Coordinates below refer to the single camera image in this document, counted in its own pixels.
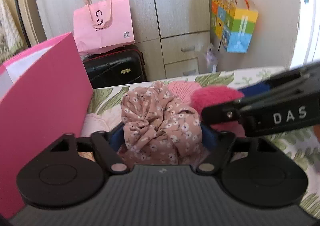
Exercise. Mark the black suitcase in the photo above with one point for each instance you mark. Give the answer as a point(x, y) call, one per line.
point(124, 65)

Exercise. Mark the cream knitted cardigan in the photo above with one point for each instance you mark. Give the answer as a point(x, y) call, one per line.
point(10, 40)

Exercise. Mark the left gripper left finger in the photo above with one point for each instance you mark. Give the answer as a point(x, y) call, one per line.
point(105, 147)

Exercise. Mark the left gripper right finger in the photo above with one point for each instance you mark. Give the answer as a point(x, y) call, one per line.
point(219, 144)

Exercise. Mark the grey wooden wardrobe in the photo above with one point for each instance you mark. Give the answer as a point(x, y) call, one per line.
point(171, 34)

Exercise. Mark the pink floral scrunchie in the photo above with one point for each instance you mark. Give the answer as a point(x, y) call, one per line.
point(159, 129)

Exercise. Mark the pink fuzzy scrunchie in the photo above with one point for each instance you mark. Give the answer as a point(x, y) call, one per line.
point(213, 95)

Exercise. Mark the floral table cloth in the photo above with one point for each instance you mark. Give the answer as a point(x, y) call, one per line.
point(302, 146)

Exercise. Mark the colourful paper gift bag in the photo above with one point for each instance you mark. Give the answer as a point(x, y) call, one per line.
point(233, 23)

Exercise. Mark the pink paper shopping bag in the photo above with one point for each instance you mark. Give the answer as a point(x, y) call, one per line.
point(102, 26)

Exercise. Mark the pink cardboard box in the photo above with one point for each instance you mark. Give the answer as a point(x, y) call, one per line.
point(45, 93)

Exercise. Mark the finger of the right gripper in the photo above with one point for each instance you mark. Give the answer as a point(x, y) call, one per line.
point(255, 89)
point(222, 113)

